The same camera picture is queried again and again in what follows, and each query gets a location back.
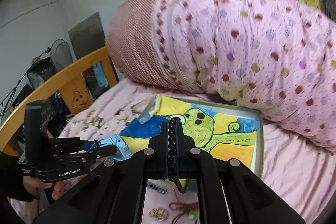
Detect brown hair tie with beads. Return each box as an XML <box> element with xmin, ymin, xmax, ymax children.
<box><xmin>171</xmin><ymin>206</ymin><xmax>202</xmax><ymax>224</ymax></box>

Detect gold chain bracelet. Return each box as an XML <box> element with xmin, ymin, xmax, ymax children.
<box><xmin>148</xmin><ymin>207</ymin><xmax>169</xmax><ymax>222</ymax></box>

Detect person's left hand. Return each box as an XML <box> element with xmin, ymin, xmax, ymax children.
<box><xmin>23</xmin><ymin>176</ymin><xmax>64</xmax><ymax>200</ymax></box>

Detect grey shallow tray box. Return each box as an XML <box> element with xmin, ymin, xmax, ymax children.
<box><xmin>120</xmin><ymin>94</ymin><xmax>264</xmax><ymax>179</ymax></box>

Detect pink floral bed sheet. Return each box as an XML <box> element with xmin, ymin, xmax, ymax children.
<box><xmin>60</xmin><ymin>79</ymin><xmax>335</xmax><ymax>223</ymax></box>

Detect light blue wrist watch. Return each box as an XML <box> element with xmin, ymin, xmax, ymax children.
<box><xmin>80</xmin><ymin>134</ymin><xmax>132</xmax><ymax>161</ymax></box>

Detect black white braided bracelet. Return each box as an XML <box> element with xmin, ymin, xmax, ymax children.
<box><xmin>146</xmin><ymin>181</ymin><xmax>169</xmax><ymax>195</ymax></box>

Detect black bead necklace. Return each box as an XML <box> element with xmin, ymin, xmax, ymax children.
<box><xmin>167</xmin><ymin>117</ymin><xmax>189</xmax><ymax>195</ymax></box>

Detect grey door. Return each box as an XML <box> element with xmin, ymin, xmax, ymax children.
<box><xmin>68</xmin><ymin>12</ymin><xmax>105</xmax><ymax>59</ymax></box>

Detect standing fan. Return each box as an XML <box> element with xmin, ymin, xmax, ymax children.
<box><xmin>0</xmin><ymin>38</ymin><xmax>74</xmax><ymax>117</ymax></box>

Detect pink apple-print rolled quilt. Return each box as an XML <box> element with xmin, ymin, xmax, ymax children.
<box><xmin>105</xmin><ymin>0</ymin><xmax>335</xmax><ymax>152</ymax></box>

